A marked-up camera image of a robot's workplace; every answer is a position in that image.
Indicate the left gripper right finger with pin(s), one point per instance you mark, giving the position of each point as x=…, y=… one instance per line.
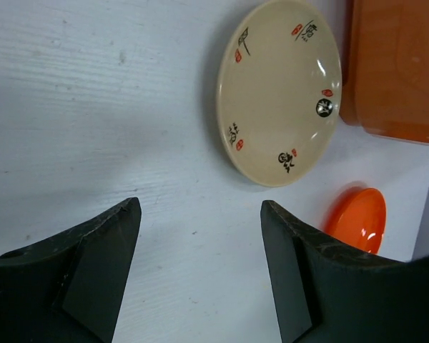
x=327, y=291

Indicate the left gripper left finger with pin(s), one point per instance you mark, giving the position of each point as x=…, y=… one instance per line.
x=70, y=287

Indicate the small orange round plate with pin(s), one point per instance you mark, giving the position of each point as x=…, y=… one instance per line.
x=358, y=218

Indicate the small beige patterned plate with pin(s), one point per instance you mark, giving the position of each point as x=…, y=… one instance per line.
x=279, y=91

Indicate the orange plastic bin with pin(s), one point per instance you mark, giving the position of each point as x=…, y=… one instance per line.
x=386, y=71

